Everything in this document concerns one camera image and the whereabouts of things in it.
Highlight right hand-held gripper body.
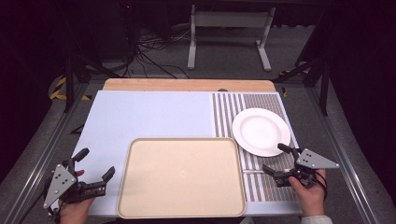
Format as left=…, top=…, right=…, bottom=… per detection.
left=274, top=147, right=341, bottom=189

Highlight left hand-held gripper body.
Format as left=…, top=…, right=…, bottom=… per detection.
left=42, top=160, right=107, bottom=210

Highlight white round plate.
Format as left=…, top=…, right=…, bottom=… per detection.
left=232, top=107, right=292, bottom=158

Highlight beige plastic tray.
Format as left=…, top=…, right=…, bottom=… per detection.
left=117, top=137, right=248, bottom=219

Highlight person's left hand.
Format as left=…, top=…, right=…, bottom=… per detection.
left=59, top=169, right=95, bottom=224

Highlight person's right hand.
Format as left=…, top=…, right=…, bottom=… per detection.
left=288, top=169, right=327, bottom=218

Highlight person's right sleeve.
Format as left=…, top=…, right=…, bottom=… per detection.
left=300, top=215, right=334, bottom=224

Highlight yellow black floor tape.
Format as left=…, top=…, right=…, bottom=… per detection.
left=49, top=77, right=92, bottom=102

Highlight grey striped place mat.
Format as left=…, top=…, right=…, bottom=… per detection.
left=211, top=91, right=302, bottom=203

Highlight pale blue table cover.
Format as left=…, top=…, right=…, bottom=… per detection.
left=50, top=90, right=304, bottom=217

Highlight black metal stand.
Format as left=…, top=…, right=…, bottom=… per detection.
left=273, top=57, right=332, bottom=117
left=63, top=50, right=123, bottom=114

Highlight white metal stand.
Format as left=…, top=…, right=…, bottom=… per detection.
left=187, top=4, right=276, bottom=73

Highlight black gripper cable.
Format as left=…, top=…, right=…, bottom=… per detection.
left=313, top=170, right=329, bottom=202

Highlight grey metal floor rail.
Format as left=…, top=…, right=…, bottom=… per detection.
left=305, top=86, right=382, bottom=224
left=0, top=83, right=92, bottom=224

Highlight black floor cables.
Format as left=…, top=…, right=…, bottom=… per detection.
left=122, top=26, right=191, bottom=79

